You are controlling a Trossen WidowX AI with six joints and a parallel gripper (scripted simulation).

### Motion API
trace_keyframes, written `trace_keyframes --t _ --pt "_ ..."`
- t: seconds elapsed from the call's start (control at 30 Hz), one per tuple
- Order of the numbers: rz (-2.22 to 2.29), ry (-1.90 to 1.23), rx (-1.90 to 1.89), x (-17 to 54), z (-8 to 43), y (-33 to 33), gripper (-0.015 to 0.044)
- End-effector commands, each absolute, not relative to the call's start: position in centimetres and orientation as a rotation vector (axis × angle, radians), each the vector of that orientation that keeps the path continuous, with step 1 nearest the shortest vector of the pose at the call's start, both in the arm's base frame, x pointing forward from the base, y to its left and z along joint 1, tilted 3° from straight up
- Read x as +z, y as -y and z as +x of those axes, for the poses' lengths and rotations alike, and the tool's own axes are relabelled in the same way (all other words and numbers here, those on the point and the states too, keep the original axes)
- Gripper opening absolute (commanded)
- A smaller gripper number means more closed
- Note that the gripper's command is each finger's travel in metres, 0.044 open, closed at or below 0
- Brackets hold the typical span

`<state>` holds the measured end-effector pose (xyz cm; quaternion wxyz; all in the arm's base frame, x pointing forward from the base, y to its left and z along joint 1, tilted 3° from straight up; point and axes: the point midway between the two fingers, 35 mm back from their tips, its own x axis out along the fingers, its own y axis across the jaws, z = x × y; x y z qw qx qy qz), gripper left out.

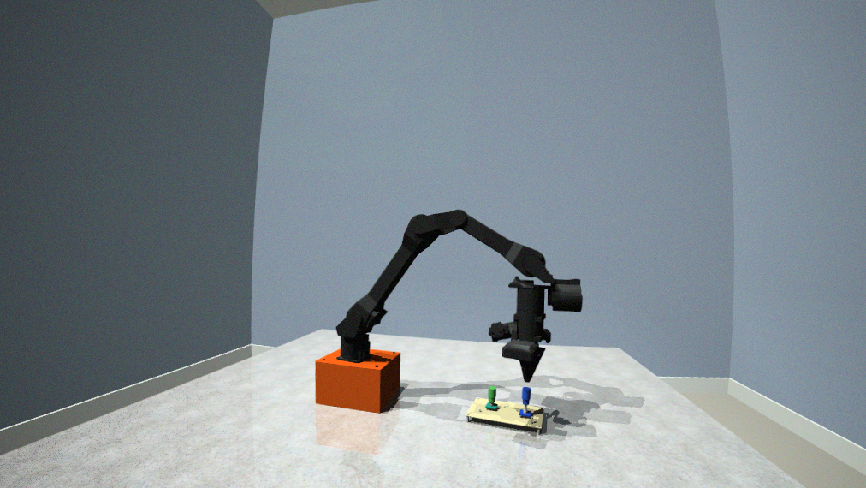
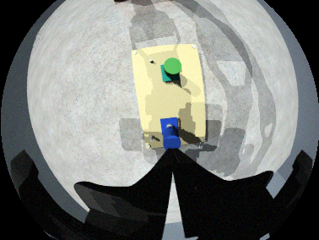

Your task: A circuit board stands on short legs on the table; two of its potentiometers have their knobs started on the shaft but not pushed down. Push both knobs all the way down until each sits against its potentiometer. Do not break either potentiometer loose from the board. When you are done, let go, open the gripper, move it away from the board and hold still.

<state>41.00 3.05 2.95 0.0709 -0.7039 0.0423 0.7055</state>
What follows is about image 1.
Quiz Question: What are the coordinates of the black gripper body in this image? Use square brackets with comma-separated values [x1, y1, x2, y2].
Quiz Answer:
[502, 309, 551, 361]

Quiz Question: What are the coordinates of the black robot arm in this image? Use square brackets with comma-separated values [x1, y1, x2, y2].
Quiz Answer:
[336, 209, 583, 363]

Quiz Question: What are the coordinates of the pale yellow board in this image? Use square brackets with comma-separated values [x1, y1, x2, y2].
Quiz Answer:
[465, 386, 544, 435]

